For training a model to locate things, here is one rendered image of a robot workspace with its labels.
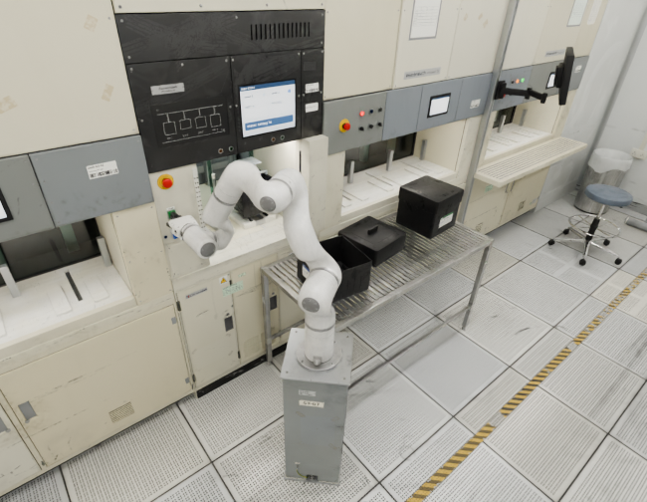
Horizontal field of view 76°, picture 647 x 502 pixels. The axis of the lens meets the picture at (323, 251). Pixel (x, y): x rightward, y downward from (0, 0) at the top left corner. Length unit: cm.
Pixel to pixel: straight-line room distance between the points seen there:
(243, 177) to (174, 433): 160
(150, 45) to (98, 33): 17
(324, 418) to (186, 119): 135
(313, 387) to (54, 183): 120
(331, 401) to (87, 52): 153
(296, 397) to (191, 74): 133
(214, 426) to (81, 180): 147
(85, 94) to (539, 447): 265
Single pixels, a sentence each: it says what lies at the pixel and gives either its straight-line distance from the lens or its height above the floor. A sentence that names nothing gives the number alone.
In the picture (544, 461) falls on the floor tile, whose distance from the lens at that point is 270.
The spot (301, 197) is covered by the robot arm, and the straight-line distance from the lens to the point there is 142.
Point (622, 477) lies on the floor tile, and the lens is 285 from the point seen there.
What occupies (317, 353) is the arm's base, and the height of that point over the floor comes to 83.
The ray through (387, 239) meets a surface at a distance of 235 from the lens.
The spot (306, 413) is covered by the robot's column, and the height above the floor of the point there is 53.
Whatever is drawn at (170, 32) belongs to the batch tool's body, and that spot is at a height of 189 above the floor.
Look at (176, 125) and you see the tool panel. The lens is 180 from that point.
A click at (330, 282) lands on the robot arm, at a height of 117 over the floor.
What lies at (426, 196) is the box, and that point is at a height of 101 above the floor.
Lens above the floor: 208
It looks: 34 degrees down
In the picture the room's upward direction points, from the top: 2 degrees clockwise
